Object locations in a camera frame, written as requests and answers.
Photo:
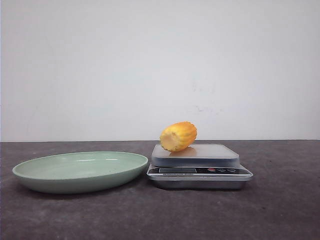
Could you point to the yellow corn cob piece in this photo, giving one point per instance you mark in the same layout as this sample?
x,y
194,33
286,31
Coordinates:
x,y
178,136

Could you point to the silver digital kitchen scale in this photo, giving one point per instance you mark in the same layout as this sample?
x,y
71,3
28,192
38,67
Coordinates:
x,y
199,166

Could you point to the pale green plate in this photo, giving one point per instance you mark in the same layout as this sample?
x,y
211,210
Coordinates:
x,y
80,172

